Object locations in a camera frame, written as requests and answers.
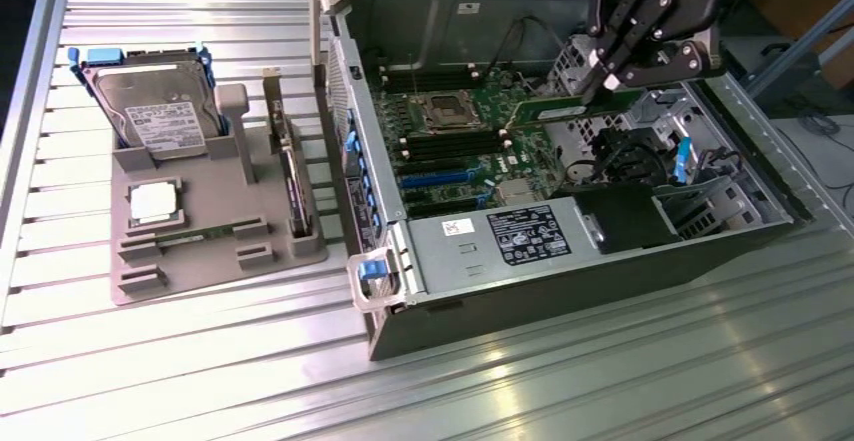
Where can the black equipment box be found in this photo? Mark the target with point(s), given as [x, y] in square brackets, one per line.
[767, 61]

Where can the green motherboard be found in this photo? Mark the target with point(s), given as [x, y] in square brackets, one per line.
[493, 161]

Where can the black RAM slot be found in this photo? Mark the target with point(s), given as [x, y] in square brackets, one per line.
[456, 151]
[453, 138]
[429, 75]
[432, 85]

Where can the black expansion slot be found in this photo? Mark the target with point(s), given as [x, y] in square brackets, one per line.
[445, 206]

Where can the CPU socket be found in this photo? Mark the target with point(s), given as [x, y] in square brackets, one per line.
[445, 111]

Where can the blue case latch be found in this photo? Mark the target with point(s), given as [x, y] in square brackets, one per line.
[371, 268]

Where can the green RAM stick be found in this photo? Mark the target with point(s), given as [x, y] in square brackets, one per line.
[193, 237]
[553, 109]

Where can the blue expansion slot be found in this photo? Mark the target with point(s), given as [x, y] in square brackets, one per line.
[433, 177]

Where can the graphics card with metal bracket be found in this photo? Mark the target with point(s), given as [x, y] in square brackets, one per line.
[289, 161]

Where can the silver CPU chip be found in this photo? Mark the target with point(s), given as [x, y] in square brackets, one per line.
[154, 202]

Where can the black open PC case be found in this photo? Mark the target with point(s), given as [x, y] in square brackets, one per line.
[533, 301]

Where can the silver hard disk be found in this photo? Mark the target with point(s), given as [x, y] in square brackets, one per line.
[160, 116]

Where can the silver chipset heatsink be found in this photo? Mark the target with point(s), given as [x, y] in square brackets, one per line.
[515, 191]

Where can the grey parts rack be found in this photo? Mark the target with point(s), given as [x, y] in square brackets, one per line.
[193, 261]

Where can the grey power supply unit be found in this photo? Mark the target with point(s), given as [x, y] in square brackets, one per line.
[507, 241]

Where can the blue disk bay lever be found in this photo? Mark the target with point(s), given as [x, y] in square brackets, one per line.
[681, 158]

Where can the metal disk bay cage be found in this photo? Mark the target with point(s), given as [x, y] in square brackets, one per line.
[714, 196]

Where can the blue hard disk carrier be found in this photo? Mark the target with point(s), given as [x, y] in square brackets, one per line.
[100, 56]

